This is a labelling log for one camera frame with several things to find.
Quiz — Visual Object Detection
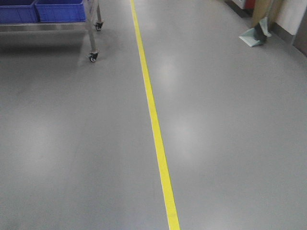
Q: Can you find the blue bin lower right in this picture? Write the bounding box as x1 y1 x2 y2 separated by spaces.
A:
35 0 86 23

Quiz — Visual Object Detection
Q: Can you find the steel shelf rack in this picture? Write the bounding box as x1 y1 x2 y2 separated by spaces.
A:
0 0 104 62

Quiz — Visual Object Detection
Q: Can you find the blue bin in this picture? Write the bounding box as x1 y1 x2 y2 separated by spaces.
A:
35 0 86 23
0 0 39 24

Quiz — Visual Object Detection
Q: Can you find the blue bin lower left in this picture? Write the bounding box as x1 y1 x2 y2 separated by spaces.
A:
0 0 39 24

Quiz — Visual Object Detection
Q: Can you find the teal dustpan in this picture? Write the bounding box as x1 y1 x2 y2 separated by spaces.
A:
238 0 279 48

